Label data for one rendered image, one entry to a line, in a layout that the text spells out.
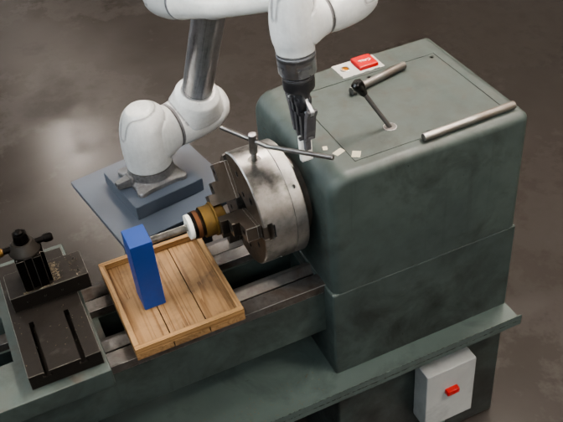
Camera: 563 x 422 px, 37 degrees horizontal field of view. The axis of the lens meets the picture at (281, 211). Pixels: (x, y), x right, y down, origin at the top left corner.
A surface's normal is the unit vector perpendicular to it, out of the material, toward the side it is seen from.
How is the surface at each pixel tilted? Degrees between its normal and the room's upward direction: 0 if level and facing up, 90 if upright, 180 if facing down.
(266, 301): 0
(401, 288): 90
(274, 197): 50
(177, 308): 0
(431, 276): 90
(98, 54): 0
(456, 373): 90
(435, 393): 90
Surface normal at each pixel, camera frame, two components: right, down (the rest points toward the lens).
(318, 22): 0.69, 0.33
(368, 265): 0.42, 0.56
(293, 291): -0.07, -0.77
